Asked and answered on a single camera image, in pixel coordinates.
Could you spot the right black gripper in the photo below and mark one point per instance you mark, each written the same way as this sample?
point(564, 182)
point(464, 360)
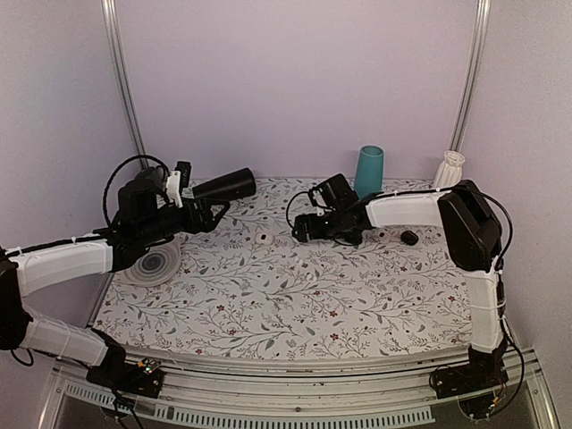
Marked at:
point(314, 233)

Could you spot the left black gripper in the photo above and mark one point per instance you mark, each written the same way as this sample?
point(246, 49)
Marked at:
point(206, 222)

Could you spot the cream earbud charging case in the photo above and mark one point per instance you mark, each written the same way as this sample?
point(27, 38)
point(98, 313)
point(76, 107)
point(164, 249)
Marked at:
point(264, 238)

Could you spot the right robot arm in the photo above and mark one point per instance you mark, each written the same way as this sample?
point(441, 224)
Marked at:
point(472, 234)

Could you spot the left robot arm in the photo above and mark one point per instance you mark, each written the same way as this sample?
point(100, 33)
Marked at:
point(151, 211)

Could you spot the white and black earbud case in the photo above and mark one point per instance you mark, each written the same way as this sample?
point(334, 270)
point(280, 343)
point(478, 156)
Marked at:
point(382, 236)

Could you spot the black oval case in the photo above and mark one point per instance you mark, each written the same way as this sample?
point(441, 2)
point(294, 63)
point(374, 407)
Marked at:
point(409, 238)

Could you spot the teal plastic cup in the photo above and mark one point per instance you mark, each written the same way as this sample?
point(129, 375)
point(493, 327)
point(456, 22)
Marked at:
point(369, 172)

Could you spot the white spiral plate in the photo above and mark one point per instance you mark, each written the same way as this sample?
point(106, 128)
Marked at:
point(156, 267)

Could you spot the white pleated vase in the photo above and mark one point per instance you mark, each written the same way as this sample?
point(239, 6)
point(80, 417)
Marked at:
point(449, 171)

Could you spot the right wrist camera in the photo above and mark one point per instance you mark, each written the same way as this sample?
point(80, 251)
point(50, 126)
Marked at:
point(317, 201)

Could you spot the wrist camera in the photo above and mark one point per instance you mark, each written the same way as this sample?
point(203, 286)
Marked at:
point(317, 201)
point(177, 181)

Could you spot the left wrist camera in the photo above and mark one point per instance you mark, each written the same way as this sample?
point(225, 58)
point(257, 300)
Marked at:
point(177, 181)

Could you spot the front aluminium rail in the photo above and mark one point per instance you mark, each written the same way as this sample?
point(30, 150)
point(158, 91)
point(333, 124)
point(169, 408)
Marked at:
point(383, 392)

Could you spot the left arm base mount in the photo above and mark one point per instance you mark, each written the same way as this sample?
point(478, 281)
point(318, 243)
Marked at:
point(144, 378)

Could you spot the right aluminium frame post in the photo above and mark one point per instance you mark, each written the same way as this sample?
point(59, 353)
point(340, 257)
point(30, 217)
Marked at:
point(482, 15)

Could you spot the aluminium frame post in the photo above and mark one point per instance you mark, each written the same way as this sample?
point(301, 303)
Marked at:
point(482, 15)
point(112, 30)

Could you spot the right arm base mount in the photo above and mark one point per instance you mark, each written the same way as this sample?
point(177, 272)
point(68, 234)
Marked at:
point(482, 371)

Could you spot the left aluminium frame post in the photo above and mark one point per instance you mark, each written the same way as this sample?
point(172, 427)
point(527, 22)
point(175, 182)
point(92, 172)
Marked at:
point(112, 30)

